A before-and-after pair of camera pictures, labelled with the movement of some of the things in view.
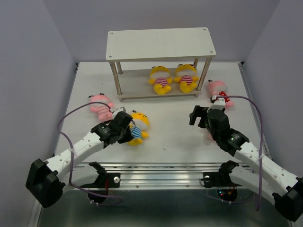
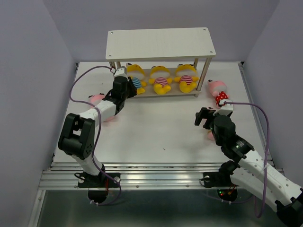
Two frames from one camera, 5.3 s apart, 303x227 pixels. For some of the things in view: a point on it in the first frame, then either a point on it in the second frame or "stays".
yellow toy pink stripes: x=160 y=77 stays
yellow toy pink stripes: x=186 y=76 stays
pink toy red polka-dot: x=218 y=89 stays
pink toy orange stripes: x=210 y=137 stays
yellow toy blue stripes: x=138 y=127 -> x=136 y=73
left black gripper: x=128 y=137 -> x=132 y=89
